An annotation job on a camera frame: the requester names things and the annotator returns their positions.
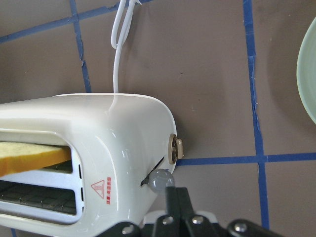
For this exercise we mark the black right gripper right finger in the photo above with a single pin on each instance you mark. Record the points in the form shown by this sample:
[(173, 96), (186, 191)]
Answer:
[(198, 225)]

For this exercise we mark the white two-slot toaster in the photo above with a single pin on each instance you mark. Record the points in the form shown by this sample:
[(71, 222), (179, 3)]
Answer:
[(116, 140)]

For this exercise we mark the light green plate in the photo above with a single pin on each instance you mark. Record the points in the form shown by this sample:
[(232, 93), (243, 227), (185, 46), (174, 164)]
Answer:
[(306, 71)]

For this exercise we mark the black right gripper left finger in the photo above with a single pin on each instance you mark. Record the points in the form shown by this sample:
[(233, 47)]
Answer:
[(166, 225)]

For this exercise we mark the toast slice in toaster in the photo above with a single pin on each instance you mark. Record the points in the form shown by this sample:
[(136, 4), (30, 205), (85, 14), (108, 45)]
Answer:
[(20, 157)]

